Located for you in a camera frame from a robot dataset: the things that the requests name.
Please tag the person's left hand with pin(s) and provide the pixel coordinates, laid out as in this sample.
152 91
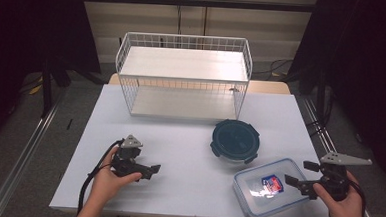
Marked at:
105 184

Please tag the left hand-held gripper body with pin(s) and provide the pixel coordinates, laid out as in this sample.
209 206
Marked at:
126 161

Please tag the black metal stand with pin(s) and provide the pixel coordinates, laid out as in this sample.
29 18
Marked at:
46 91

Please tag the black horizontal bar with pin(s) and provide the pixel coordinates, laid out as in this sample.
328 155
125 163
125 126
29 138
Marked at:
186 2

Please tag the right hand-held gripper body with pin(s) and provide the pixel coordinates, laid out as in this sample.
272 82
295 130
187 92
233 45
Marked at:
335 181

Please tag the person's right hand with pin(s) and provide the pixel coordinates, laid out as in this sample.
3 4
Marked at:
346 210

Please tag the yellow floor tape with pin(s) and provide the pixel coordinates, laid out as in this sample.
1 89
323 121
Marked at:
36 88

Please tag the dark teal round lid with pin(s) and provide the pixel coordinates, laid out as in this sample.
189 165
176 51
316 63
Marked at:
235 139

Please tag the wooden table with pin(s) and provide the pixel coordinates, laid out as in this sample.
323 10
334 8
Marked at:
268 87

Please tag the metal floor rail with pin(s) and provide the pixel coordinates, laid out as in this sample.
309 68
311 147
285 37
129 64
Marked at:
326 139
21 153

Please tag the clear rectangular container blue-rimmed lid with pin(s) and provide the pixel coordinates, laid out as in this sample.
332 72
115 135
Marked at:
260 195

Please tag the black curtain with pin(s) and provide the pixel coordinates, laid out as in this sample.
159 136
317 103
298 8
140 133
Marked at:
25 29
367 64

